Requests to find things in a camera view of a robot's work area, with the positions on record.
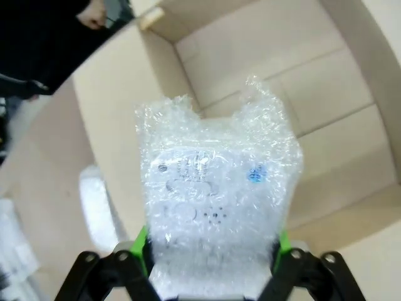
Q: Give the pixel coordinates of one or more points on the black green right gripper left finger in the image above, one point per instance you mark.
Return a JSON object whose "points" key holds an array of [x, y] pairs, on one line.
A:
{"points": [[125, 276]]}

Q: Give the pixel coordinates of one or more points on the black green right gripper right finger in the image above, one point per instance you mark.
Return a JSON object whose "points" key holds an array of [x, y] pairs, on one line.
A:
{"points": [[300, 276]]}

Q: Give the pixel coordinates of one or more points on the bubble-wrapped clock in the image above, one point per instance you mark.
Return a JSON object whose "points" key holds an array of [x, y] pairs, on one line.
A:
{"points": [[216, 175], [97, 207]]}

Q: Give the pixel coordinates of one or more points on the person's bare hand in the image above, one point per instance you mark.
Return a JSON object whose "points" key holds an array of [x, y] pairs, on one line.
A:
{"points": [[94, 19]]}

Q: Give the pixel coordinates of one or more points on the brown cardboard box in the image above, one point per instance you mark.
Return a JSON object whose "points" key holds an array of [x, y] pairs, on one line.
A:
{"points": [[313, 56]]}

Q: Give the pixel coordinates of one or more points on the person in black jacket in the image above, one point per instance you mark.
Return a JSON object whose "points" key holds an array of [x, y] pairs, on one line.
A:
{"points": [[37, 40]]}

